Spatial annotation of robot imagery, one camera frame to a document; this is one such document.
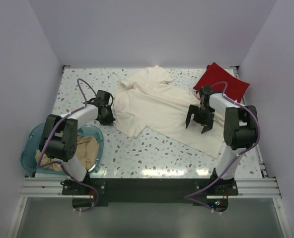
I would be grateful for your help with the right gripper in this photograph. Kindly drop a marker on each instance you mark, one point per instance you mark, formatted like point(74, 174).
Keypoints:
point(208, 122)

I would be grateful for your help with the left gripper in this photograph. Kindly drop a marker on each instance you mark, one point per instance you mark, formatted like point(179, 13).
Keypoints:
point(110, 120)

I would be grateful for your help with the cream white t-shirt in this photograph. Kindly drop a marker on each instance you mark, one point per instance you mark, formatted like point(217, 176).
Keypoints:
point(148, 99)

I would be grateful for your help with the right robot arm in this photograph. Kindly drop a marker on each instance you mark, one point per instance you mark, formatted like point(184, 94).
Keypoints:
point(241, 130)

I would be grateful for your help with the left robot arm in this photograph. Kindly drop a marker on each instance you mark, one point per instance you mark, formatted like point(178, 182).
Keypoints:
point(58, 142)

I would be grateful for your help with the folded red t-shirt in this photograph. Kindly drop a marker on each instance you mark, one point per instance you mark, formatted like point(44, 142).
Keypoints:
point(215, 74)

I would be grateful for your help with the tan t-shirt in basket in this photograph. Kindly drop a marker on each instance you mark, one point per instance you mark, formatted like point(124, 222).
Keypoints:
point(86, 151)

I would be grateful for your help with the teal plastic basket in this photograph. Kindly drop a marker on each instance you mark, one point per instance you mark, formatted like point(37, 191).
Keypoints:
point(29, 163)

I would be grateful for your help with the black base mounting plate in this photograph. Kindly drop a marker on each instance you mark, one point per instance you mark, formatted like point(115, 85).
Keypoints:
point(102, 192)

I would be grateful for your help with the aluminium frame rail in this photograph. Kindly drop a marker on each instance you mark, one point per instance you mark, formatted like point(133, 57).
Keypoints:
point(42, 187)

